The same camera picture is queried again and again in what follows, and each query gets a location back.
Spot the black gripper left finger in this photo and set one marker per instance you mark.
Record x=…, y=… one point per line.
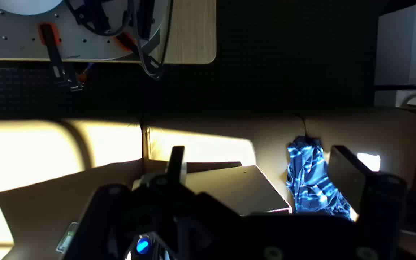
x=122, y=216

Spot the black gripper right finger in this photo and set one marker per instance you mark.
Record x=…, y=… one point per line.
x=382, y=202

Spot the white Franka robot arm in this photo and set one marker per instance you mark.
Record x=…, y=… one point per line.
x=25, y=5

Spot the large tan box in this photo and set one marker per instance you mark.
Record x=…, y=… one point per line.
x=361, y=130

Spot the open cardboard box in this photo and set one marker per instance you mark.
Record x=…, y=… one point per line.
x=35, y=210

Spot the blue patterned cloth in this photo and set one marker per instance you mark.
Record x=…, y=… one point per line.
x=314, y=182

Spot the white cabinet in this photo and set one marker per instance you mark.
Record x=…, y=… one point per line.
x=405, y=43

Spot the orange black clamp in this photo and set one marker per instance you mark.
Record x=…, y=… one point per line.
x=49, y=37
x=123, y=41

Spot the grey robot mounting plate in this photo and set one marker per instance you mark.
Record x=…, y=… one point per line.
x=15, y=43

